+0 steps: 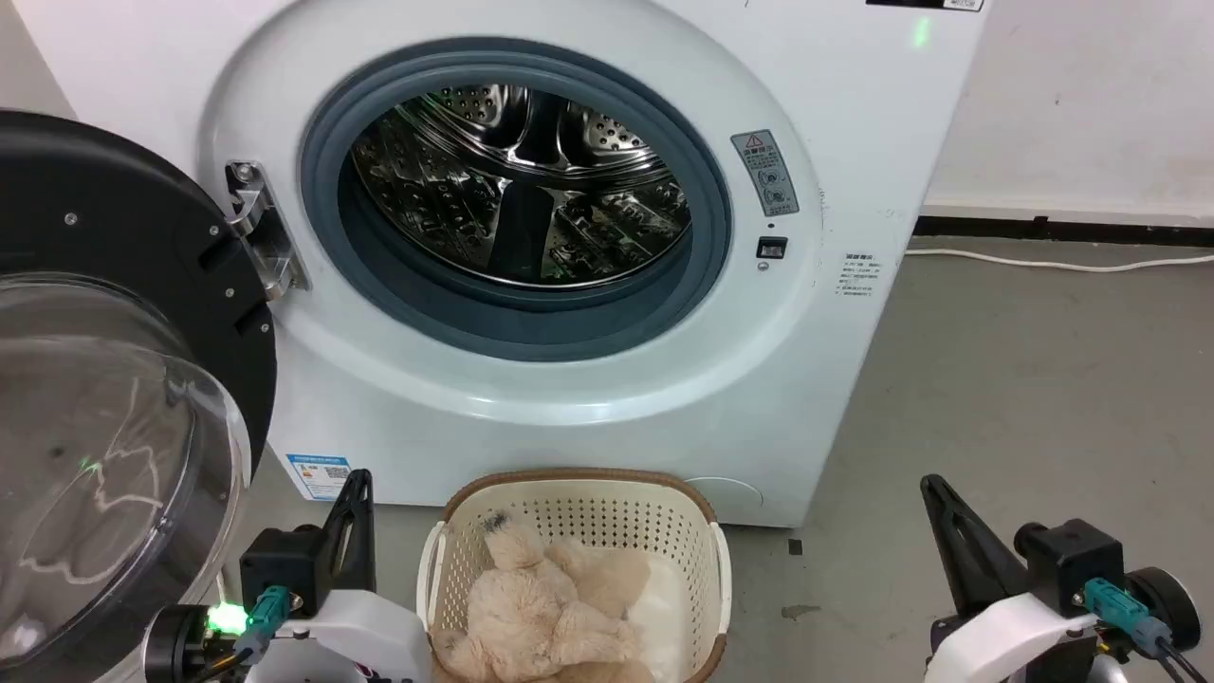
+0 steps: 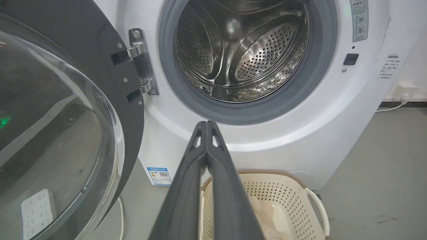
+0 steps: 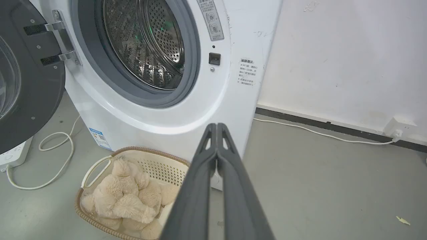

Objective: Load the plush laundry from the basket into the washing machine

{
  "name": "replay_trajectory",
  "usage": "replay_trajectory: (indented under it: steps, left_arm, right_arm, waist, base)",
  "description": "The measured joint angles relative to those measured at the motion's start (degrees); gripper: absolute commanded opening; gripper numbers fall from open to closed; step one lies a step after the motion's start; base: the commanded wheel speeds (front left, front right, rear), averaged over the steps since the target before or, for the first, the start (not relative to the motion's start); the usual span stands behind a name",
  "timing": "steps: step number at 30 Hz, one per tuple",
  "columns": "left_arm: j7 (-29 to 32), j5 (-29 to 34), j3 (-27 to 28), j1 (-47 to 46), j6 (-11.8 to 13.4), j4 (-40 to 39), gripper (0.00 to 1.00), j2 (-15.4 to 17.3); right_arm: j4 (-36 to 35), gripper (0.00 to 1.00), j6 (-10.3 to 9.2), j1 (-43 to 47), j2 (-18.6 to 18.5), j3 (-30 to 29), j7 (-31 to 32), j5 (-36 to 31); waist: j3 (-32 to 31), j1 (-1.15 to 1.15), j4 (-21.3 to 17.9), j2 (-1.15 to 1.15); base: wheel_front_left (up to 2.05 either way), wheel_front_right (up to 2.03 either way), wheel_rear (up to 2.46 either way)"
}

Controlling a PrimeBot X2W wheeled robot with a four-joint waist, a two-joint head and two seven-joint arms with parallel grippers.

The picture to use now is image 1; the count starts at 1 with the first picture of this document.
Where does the teal left connector cable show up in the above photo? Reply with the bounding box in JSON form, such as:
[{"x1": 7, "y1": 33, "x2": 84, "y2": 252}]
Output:
[{"x1": 194, "y1": 585, "x2": 291, "y2": 682}]

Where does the beige plush teddy bear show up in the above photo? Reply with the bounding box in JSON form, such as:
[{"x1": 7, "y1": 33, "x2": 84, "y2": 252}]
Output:
[{"x1": 432, "y1": 510, "x2": 655, "y2": 683}]

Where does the blue white energy label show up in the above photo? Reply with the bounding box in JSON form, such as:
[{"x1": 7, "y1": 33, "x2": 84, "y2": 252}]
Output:
[{"x1": 286, "y1": 453, "x2": 354, "y2": 502}]

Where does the teal connector cable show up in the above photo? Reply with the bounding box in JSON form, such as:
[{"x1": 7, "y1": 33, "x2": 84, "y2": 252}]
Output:
[
  {"x1": 1083, "y1": 577, "x2": 1210, "y2": 683},
  {"x1": 194, "y1": 585, "x2": 291, "y2": 682}
]

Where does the white floor cable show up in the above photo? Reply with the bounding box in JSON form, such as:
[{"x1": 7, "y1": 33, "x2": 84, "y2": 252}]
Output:
[{"x1": 906, "y1": 249, "x2": 1214, "y2": 275}]

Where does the round white filter cover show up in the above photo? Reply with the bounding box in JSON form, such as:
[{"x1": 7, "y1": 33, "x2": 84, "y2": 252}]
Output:
[{"x1": 683, "y1": 476, "x2": 765, "y2": 522}]

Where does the black round glass washer door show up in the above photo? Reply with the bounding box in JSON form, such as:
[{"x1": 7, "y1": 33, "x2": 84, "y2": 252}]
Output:
[{"x1": 0, "y1": 109, "x2": 279, "y2": 683}]

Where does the stainless steel washer drum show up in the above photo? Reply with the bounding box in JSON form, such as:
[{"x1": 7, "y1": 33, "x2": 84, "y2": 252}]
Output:
[{"x1": 351, "y1": 83, "x2": 693, "y2": 290}]

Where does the grey warning sticker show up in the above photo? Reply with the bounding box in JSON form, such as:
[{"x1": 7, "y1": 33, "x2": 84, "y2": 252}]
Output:
[{"x1": 730, "y1": 130, "x2": 800, "y2": 218}]

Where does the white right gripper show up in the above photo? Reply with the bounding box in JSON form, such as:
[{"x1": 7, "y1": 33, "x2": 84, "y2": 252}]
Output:
[{"x1": 919, "y1": 473, "x2": 1103, "y2": 683}]

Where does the cream perforated laundry basket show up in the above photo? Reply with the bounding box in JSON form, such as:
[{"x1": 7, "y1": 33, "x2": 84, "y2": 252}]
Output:
[{"x1": 415, "y1": 467, "x2": 733, "y2": 683}]

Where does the black wall baseboard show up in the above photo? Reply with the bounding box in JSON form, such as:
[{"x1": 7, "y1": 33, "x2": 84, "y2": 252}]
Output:
[{"x1": 912, "y1": 216, "x2": 1214, "y2": 249}]

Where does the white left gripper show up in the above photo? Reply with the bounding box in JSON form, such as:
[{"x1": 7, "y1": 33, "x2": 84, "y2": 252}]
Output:
[{"x1": 242, "y1": 469, "x2": 433, "y2": 683}]

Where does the teal right connector cable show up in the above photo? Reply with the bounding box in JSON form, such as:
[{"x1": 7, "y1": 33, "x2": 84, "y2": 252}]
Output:
[{"x1": 1083, "y1": 577, "x2": 1210, "y2": 683}]

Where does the small printed text label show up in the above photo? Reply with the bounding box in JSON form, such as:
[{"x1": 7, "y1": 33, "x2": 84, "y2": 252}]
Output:
[{"x1": 835, "y1": 251, "x2": 886, "y2": 299}]

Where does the metal door hinge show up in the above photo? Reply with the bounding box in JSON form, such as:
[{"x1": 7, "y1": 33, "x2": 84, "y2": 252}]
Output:
[{"x1": 225, "y1": 161, "x2": 310, "y2": 303}]

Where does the white front-load washing machine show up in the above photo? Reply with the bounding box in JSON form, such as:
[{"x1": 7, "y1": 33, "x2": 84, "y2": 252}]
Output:
[{"x1": 9, "y1": 0, "x2": 992, "y2": 528}]

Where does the grey rubber door gasket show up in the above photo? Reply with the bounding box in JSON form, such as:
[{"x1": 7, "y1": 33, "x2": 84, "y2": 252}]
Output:
[{"x1": 300, "y1": 38, "x2": 733, "y2": 363}]

